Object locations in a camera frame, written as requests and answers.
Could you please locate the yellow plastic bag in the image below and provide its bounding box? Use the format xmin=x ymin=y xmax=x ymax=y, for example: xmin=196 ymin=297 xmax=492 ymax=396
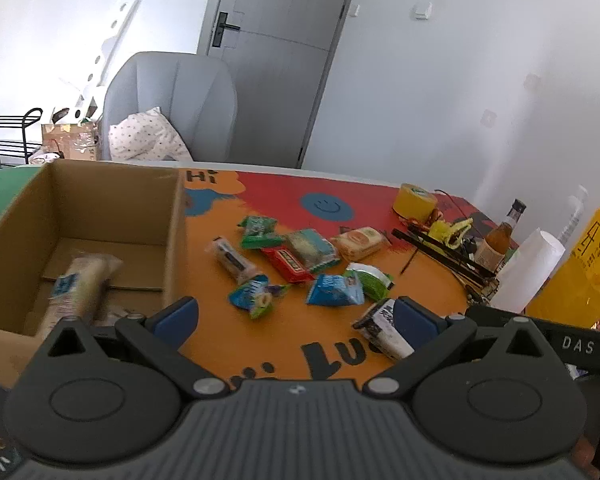
xmin=525 ymin=187 xmax=600 ymax=328

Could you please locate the red snack packet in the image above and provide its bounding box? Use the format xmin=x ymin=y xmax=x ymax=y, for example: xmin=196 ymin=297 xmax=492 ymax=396
xmin=260 ymin=246 xmax=316 ymax=285

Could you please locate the black key bunch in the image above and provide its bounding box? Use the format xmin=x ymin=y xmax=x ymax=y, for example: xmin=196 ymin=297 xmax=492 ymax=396
xmin=455 ymin=237 xmax=481 ymax=261

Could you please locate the small brown cardboard box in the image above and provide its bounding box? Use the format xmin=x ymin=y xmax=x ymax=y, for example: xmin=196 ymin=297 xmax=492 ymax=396
xmin=41 ymin=117 xmax=101 ymax=162

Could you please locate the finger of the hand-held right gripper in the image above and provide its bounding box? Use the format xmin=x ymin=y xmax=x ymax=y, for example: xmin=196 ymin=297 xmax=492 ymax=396
xmin=466 ymin=304 xmax=529 ymax=331

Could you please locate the white dotted pillow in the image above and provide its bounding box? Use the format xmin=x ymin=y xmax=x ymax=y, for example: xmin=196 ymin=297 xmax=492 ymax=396
xmin=108 ymin=106 xmax=193 ymax=162

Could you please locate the teal snack packet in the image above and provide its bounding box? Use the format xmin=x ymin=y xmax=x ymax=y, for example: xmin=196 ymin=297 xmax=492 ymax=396
xmin=285 ymin=229 xmax=341 ymax=273

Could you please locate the orange rice cracker packet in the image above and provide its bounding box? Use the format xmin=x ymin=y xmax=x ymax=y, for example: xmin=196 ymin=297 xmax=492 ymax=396
xmin=330 ymin=226 xmax=387 ymax=262

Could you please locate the green white snack packet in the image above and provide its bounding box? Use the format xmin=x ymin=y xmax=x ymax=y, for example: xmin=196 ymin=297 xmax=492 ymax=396
xmin=344 ymin=261 xmax=396 ymax=303

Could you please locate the blue snack packet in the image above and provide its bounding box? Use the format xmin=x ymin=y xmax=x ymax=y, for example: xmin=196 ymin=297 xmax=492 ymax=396
xmin=229 ymin=275 xmax=291 ymax=320
xmin=306 ymin=273 xmax=366 ymax=307

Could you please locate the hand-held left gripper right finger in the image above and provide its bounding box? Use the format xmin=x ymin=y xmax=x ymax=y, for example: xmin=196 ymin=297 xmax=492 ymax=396
xmin=362 ymin=296 xmax=556 ymax=396

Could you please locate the green patterned snack packet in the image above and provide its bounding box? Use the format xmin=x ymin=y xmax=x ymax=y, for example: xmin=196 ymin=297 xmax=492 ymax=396
xmin=237 ymin=215 xmax=283 ymax=251

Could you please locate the black flat stick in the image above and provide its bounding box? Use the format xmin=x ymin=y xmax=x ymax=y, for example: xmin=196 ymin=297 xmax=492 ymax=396
xmin=407 ymin=224 xmax=496 ymax=278
xmin=391 ymin=229 xmax=481 ymax=286

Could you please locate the person's right hand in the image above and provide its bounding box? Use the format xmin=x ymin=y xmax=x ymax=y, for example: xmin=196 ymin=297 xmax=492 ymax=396
xmin=569 ymin=412 xmax=600 ymax=480

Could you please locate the white paper roll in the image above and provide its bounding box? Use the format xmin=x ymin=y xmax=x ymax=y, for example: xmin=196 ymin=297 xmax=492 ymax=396
xmin=490 ymin=228 xmax=566 ymax=315

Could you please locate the yellow tape roll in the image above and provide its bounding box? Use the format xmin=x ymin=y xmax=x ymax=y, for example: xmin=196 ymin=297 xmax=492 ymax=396
xmin=393 ymin=183 xmax=438 ymax=223

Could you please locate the long clear biscuit packet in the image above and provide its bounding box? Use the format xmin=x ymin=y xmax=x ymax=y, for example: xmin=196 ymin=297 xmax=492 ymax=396
xmin=39 ymin=252 xmax=126 ymax=341

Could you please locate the black door handle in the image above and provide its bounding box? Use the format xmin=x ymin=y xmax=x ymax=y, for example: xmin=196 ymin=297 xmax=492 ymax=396
xmin=212 ymin=11 xmax=242 ymax=49

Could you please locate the black metal shoe rack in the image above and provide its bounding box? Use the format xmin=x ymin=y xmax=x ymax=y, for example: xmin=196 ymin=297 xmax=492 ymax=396
xmin=0 ymin=108 xmax=44 ymax=182

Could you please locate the white board with holes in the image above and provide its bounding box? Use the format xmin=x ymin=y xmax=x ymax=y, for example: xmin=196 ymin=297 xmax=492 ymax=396
xmin=60 ymin=0 xmax=141 ymax=111

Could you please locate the clear black snack packet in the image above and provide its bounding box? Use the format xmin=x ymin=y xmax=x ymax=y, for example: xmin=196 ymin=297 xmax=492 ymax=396
xmin=207 ymin=236 xmax=263 ymax=286

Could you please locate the amber glass bottle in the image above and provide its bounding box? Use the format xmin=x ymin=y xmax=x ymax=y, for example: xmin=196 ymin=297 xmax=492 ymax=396
xmin=472 ymin=199 xmax=527 ymax=273

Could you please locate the yellow crocodile toy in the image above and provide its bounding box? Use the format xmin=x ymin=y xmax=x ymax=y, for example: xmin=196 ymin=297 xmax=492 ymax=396
xmin=427 ymin=217 xmax=473 ymax=248

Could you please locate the black white snack packet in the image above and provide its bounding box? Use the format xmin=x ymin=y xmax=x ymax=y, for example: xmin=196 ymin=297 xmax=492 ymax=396
xmin=352 ymin=298 xmax=416 ymax=362

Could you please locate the grey armchair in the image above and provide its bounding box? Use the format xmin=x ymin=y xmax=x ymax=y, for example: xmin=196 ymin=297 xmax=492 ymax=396
xmin=101 ymin=51 xmax=238 ymax=163

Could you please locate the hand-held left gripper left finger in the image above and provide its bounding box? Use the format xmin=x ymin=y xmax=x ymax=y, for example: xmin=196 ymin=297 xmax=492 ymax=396
xmin=42 ymin=296 xmax=231 ymax=401

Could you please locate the grey door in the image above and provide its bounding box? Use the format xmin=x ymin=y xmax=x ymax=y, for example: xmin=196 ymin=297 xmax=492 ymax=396
xmin=197 ymin=0 xmax=363 ymax=168

